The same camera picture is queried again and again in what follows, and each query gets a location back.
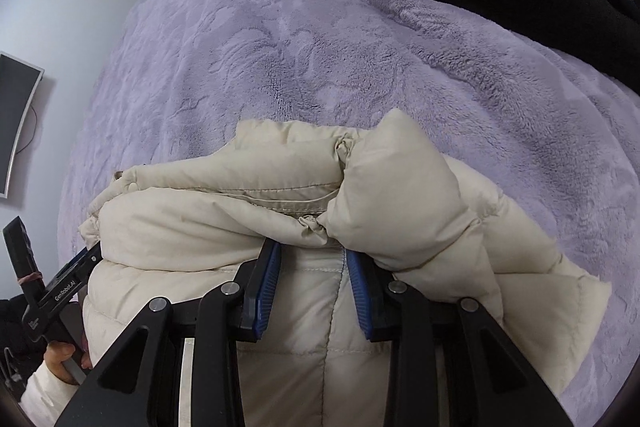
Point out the cream puffer jacket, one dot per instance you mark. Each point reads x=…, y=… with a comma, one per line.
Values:
x=300, y=217

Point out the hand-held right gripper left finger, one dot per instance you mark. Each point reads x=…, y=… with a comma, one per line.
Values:
x=265, y=287

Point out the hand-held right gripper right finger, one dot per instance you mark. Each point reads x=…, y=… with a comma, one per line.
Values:
x=357, y=292

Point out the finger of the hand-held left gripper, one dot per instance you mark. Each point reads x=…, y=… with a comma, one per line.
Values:
x=89, y=256

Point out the wall-mounted flat screen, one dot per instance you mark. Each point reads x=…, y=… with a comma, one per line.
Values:
x=15, y=117

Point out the person's left hand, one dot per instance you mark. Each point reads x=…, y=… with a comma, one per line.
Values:
x=60, y=357

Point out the person's left forearm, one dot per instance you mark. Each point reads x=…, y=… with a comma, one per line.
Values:
x=42, y=399

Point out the purple plush bed blanket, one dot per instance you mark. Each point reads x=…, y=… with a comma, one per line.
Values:
x=350, y=67

